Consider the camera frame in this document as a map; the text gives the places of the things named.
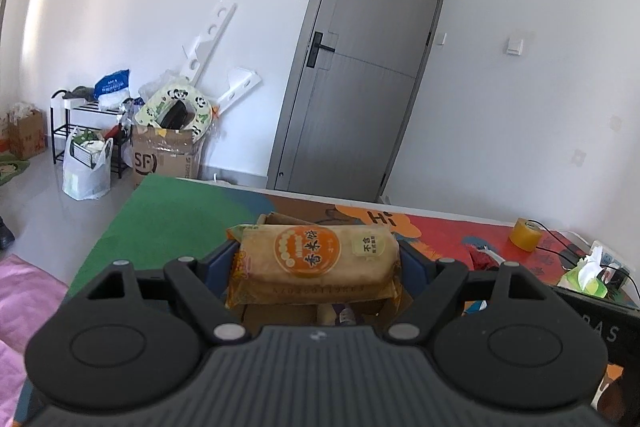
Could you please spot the grey door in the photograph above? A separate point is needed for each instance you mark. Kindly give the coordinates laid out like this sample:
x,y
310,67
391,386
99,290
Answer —
x,y
357,69

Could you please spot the white plastic shopping bag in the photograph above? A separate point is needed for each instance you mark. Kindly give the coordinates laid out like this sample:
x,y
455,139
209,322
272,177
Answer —
x,y
87,165

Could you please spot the tall white foam board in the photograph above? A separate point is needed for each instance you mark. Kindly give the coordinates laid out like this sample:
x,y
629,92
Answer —
x,y
204,44

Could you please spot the white power strip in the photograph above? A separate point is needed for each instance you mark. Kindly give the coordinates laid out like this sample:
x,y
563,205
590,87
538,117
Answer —
x,y
607,255

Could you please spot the panda toilet seat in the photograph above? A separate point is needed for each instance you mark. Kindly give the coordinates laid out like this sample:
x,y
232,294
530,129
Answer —
x,y
177,106

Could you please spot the green tissue box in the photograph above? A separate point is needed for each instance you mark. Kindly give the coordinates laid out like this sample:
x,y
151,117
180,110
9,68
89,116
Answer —
x,y
584,278

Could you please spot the black power adapter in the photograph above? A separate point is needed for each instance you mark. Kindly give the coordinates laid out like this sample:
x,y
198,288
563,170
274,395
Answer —
x,y
613,277

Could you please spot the blue plastic bag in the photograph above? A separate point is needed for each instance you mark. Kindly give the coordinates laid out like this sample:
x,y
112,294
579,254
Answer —
x,y
112,90

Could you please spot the black shoe rack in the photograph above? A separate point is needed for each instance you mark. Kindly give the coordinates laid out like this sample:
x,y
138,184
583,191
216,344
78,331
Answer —
x,y
69,116

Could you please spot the short white foam board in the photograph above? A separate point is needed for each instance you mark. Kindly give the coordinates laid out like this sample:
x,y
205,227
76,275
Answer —
x,y
241,81

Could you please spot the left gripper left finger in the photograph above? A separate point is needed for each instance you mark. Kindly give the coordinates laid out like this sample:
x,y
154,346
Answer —
x,y
197,288

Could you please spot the yellow tape roll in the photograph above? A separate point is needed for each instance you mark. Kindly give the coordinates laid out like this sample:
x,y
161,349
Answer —
x,y
525,235

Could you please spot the SF cardboard box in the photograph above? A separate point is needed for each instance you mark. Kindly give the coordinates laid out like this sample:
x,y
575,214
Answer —
x,y
165,152

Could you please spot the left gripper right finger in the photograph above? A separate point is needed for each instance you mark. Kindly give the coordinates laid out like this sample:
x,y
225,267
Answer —
x,y
439,289

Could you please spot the pink blanket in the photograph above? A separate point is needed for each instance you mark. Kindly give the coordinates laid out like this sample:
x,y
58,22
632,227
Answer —
x,y
29,296

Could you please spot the white light switch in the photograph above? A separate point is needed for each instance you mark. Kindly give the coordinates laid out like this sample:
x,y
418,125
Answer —
x,y
515,45

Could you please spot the small brown cardboard box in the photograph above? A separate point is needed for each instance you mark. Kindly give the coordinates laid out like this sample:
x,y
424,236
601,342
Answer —
x,y
26,134

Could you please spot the colourful cartoon table mat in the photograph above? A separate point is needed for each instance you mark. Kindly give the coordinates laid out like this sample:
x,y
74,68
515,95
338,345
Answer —
x,y
118,354

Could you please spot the person right hand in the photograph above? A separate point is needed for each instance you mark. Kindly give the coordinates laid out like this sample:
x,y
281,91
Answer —
x,y
612,403

